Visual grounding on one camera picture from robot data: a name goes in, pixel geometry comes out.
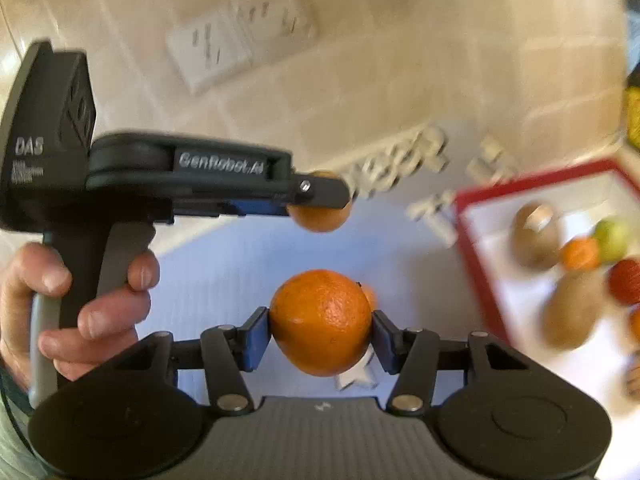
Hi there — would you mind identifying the white wall socket right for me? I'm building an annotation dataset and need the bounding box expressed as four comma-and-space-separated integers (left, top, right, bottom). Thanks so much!
235, 0, 317, 64

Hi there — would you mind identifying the small mandarin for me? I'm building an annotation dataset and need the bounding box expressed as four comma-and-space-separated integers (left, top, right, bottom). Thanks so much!
286, 170, 352, 233

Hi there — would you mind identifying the yellow detergent jug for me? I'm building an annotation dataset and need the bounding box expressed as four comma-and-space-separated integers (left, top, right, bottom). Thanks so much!
625, 86, 640, 150

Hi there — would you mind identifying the brown potato large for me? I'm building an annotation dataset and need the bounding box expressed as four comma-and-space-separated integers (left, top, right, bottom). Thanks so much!
540, 271, 605, 350

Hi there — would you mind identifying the green apple pale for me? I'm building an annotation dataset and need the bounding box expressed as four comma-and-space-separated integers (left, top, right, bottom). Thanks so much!
593, 217, 630, 263

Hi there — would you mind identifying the white wall socket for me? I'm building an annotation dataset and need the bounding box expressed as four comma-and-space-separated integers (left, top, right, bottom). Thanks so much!
166, 6, 252, 94
235, 0, 317, 64

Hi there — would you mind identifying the small knobby potato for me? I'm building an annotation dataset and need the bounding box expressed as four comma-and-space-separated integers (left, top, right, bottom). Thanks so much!
624, 360, 640, 403

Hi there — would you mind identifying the red white cardboard box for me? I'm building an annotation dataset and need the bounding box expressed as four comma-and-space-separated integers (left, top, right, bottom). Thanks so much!
454, 159, 639, 420

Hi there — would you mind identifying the red strawberry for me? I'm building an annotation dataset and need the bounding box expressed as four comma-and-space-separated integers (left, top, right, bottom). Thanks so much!
608, 258, 640, 306

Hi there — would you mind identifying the large orange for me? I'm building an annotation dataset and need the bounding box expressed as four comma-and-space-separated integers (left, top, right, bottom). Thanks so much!
269, 270, 372, 377

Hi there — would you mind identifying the person left hand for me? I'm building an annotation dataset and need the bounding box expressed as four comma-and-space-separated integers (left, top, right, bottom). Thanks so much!
0, 242, 162, 384

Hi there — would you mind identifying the kiwi with sticker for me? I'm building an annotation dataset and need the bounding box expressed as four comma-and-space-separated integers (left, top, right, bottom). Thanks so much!
509, 200, 562, 271

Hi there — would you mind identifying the white wall socket left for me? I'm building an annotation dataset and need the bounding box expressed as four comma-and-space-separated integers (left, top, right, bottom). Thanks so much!
166, 6, 252, 94

